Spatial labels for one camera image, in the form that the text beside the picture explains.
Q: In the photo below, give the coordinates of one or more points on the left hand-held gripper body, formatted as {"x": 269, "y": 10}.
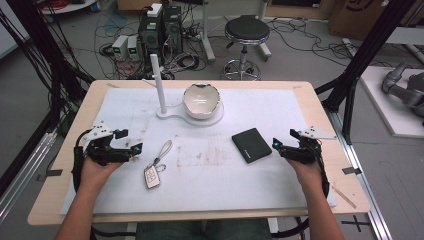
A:
{"x": 101, "y": 150}

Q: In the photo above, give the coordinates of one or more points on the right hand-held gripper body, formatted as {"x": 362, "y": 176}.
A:
{"x": 306, "y": 150}

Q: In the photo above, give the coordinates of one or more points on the person's right hand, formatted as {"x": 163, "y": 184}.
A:
{"x": 310, "y": 175}

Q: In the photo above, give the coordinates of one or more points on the person's left hand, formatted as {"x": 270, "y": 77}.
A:
{"x": 95, "y": 175}

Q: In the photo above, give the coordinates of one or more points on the black rectangular box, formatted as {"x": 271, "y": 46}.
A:
{"x": 251, "y": 145}

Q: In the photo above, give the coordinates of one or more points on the black tape strip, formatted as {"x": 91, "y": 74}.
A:
{"x": 53, "y": 173}
{"x": 351, "y": 170}

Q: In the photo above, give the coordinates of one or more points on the wooden table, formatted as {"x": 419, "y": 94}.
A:
{"x": 346, "y": 190}

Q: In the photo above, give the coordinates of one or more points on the white stand with pole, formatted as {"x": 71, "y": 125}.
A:
{"x": 159, "y": 86}

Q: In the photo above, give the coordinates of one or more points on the white table mat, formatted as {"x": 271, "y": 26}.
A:
{"x": 206, "y": 186}

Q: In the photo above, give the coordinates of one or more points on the white ceramic bowl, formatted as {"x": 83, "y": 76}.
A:
{"x": 201, "y": 101}

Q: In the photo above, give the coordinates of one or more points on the white floor board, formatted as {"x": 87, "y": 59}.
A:
{"x": 383, "y": 110}

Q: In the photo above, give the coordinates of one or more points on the small grey power supply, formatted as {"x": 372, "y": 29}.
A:
{"x": 119, "y": 47}
{"x": 133, "y": 47}

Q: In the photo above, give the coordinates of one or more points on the black tape cross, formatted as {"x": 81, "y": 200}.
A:
{"x": 356, "y": 223}

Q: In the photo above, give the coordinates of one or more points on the white desk leg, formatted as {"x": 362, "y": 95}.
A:
{"x": 265, "y": 46}
{"x": 207, "y": 36}

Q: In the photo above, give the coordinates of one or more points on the black computer tower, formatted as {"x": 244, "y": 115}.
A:
{"x": 150, "y": 40}
{"x": 172, "y": 30}

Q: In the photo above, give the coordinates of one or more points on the person's dark pants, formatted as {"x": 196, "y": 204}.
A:
{"x": 200, "y": 230}

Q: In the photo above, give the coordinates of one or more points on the black round stool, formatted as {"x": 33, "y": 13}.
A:
{"x": 247, "y": 30}

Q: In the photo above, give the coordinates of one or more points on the white box on tower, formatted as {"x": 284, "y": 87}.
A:
{"x": 154, "y": 10}

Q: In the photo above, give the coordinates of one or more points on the cardboard box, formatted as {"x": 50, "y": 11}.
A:
{"x": 356, "y": 18}

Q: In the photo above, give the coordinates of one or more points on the black metal frame post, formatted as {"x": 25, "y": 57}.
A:
{"x": 363, "y": 55}

